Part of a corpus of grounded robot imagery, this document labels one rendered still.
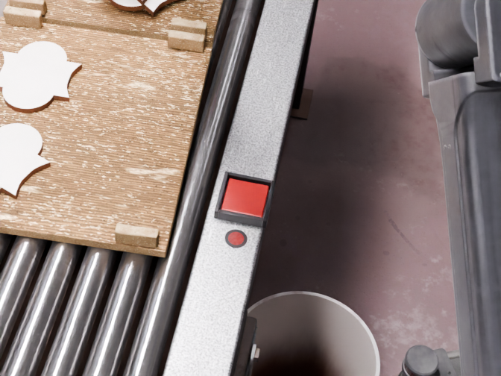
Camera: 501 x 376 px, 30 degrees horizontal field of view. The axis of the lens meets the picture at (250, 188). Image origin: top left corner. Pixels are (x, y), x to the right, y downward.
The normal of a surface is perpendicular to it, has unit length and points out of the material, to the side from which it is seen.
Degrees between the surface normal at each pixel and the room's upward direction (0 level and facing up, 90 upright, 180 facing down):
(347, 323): 87
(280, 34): 0
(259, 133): 0
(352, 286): 0
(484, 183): 38
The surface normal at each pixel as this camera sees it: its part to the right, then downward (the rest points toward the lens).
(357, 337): -0.85, 0.33
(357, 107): 0.07, -0.62
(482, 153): 0.18, 0.04
